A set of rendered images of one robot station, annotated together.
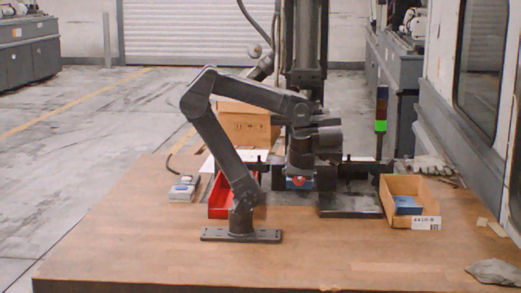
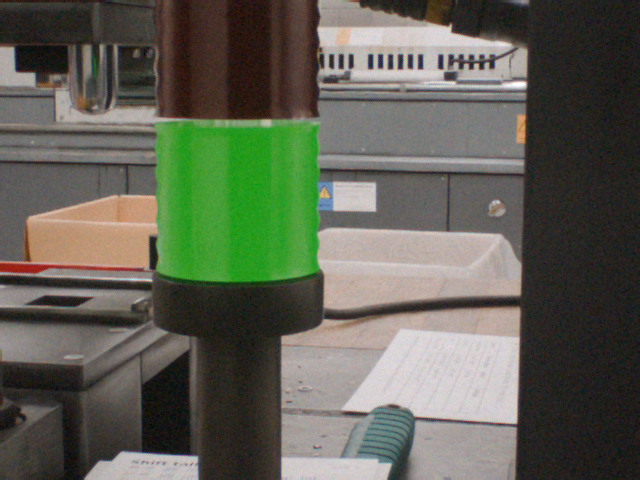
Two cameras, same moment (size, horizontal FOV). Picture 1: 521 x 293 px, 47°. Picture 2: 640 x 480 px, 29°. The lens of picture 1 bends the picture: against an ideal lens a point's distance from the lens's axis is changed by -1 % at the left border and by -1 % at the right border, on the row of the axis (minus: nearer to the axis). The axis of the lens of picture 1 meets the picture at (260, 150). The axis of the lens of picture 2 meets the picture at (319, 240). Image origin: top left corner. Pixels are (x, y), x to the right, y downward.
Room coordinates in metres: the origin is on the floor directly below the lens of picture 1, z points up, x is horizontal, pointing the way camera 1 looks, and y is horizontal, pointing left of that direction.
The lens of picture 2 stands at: (1.97, -0.67, 1.10)
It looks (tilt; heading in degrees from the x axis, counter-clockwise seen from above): 8 degrees down; 97
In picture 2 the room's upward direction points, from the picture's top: straight up
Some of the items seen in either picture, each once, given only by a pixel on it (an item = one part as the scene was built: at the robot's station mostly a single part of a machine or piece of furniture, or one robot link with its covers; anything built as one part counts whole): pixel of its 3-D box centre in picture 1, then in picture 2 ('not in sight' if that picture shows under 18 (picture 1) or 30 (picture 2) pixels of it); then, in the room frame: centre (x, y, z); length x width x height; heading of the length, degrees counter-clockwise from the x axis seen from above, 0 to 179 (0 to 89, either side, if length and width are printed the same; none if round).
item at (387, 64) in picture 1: (415, 70); not in sight; (7.34, -1.89, 0.49); 5.51 x 1.02 x 0.97; 173
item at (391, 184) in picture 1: (408, 201); not in sight; (1.57, -0.41, 0.93); 0.25 x 0.13 x 0.08; 176
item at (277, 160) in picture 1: (304, 161); (63, 317); (1.78, -0.14, 0.98); 0.20 x 0.10 x 0.01; 86
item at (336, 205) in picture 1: (349, 204); not in sight; (1.60, -0.25, 0.91); 0.17 x 0.16 x 0.02; 86
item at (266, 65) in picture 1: (268, 63); not in sight; (2.07, -0.03, 1.25); 0.19 x 0.07 x 0.19; 86
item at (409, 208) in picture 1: (405, 201); not in sight; (1.59, -0.41, 0.92); 0.15 x 0.07 x 0.03; 177
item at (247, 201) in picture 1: (244, 197); not in sight; (1.40, 0.04, 1.00); 0.09 x 0.06 x 0.06; 6
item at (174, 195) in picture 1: (181, 198); not in sight; (1.67, 0.23, 0.90); 0.07 x 0.07 x 0.06; 86
